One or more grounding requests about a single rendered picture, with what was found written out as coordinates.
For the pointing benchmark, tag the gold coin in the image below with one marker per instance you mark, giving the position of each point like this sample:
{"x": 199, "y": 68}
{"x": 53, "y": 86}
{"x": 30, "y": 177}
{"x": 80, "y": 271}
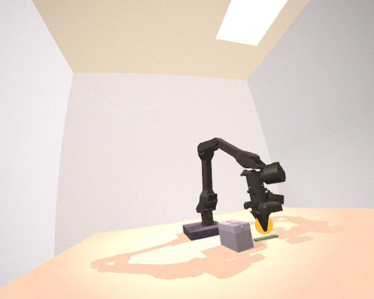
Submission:
{"x": 259, "y": 228}

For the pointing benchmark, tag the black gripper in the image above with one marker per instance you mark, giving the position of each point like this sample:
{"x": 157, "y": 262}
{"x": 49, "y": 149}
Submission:
{"x": 261, "y": 206}

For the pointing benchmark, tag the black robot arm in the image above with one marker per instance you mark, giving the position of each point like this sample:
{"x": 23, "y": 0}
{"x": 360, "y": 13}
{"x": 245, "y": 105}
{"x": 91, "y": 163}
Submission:
{"x": 269, "y": 173}

